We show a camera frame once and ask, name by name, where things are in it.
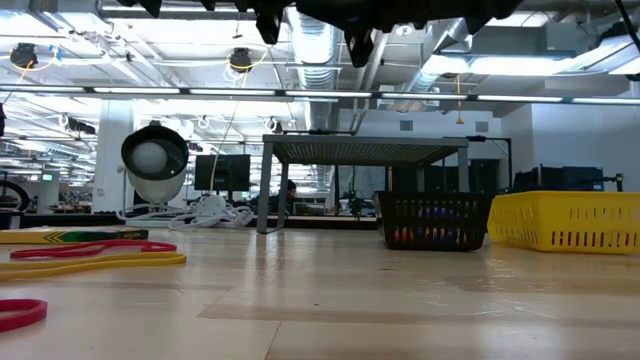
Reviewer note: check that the black plastic basket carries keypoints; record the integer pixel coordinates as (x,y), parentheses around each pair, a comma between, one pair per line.
(432,200)

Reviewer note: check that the yellow rubber band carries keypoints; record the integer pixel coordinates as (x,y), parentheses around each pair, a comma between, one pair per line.
(177,259)

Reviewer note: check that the red rubber band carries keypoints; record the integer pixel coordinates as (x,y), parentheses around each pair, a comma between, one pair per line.
(22,254)
(41,311)

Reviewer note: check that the white desk lamp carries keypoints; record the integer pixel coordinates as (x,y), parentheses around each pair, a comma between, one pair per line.
(155,192)

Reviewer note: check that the yellow hanging pendant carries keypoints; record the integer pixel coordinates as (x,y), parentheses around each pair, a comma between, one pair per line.
(458,117)

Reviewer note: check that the grey perforated metal riser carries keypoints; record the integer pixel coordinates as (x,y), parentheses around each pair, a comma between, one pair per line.
(365,142)

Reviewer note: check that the long ceiling light strip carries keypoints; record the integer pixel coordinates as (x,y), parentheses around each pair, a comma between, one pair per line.
(150,91)

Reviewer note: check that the black background monitor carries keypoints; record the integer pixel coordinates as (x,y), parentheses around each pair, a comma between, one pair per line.
(222,172)

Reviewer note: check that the person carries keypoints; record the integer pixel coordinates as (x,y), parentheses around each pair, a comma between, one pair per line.
(292,190)

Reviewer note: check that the dark background workstation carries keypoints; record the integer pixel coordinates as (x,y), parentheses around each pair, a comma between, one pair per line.
(565,180)

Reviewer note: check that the yellow plastic basket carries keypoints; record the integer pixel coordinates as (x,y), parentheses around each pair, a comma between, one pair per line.
(565,220)

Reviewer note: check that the yellow crayon box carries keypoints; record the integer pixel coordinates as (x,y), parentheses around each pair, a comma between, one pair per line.
(75,236)

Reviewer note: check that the silver smooth air duct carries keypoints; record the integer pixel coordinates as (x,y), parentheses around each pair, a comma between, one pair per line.
(450,40)

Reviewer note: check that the silver corrugated air duct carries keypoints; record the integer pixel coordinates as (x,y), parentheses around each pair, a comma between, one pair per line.
(315,75)

